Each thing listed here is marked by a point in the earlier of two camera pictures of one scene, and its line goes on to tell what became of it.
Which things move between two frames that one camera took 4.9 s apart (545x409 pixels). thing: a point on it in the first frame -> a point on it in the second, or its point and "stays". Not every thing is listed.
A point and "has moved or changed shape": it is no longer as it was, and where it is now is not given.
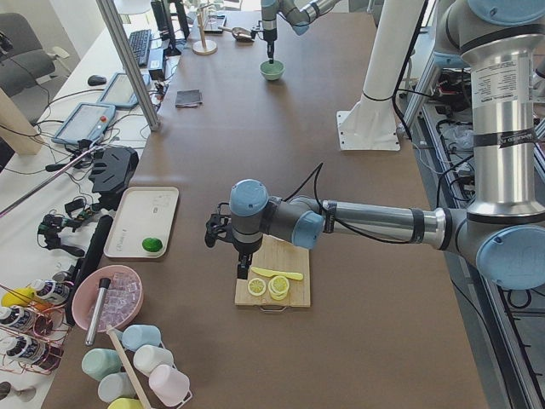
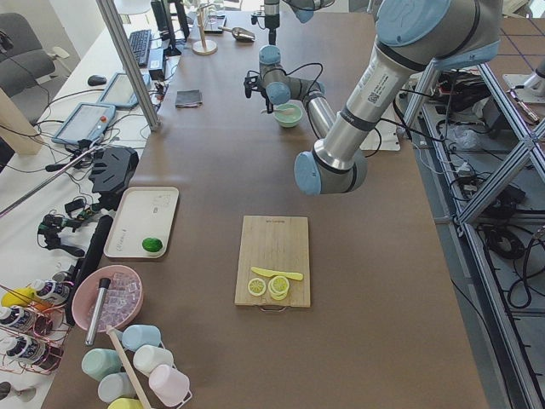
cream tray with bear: x=141 y=213 stays
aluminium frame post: x=128 y=62 stays
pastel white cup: x=147 y=356 stays
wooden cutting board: x=278 y=255 stays
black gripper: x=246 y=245 -> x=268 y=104
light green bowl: x=272 y=72 has moved or changed shape
